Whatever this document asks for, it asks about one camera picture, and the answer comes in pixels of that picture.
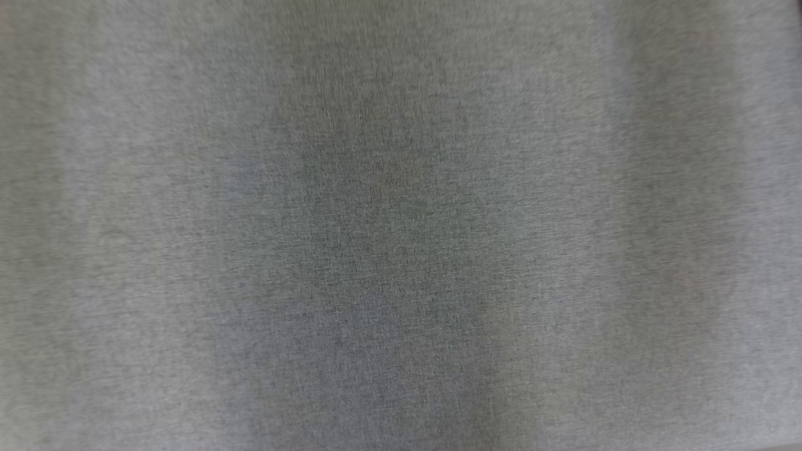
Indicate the grey fabric sofa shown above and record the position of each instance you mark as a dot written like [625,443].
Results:
[401,225]

